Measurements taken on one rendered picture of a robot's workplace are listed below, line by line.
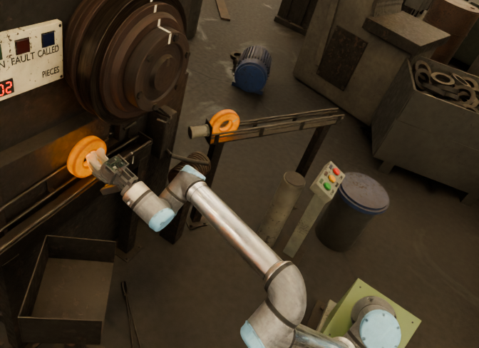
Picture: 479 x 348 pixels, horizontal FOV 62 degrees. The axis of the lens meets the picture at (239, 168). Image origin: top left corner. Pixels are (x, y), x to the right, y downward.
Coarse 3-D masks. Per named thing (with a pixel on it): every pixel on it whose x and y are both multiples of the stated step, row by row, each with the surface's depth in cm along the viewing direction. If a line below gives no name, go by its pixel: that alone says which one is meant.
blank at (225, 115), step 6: (216, 114) 184; (222, 114) 183; (228, 114) 184; (234, 114) 186; (210, 120) 186; (216, 120) 183; (222, 120) 185; (228, 120) 187; (234, 120) 189; (216, 126) 186; (228, 126) 192; (234, 126) 192; (216, 132) 189
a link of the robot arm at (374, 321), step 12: (360, 312) 164; (372, 312) 151; (384, 312) 151; (360, 324) 151; (372, 324) 148; (384, 324) 148; (396, 324) 147; (360, 336) 149; (372, 336) 148; (384, 336) 147; (396, 336) 146
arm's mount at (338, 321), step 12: (360, 288) 176; (372, 288) 175; (348, 300) 176; (336, 312) 177; (348, 312) 176; (396, 312) 171; (408, 312) 170; (324, 324) 188; (336, 324) 176; (348, 324) 175; (408, 324) 170; (336, 336) 175; (408, 336) 169
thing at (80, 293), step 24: (48, 240) 120; (72, 240) 121; (96, 240) 122; (48, 264) 124; (72, 264) 126; (96, 264) 128; (48, 288) 119; (72, 288) 121; (96, 288) 123; (24, 312) 104; (48, 312) 115; (72, 312) 116; (96, 312) 118; (24, 336) 106; (48, 336) 107; (72, 336) 108; (96, 336) 109
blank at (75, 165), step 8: (88, 136) 135; (80, 144) 132; (88, 144) 133; (96, 144) 137; (104, 144) 141; (72, 152) 131; (80, 152) 131; (88, 152) 135; (72, 160) 131; (80, 160) 133; (72, 168) 132; (80, 168) 135; (88, 168) 140; (80, 176) 138
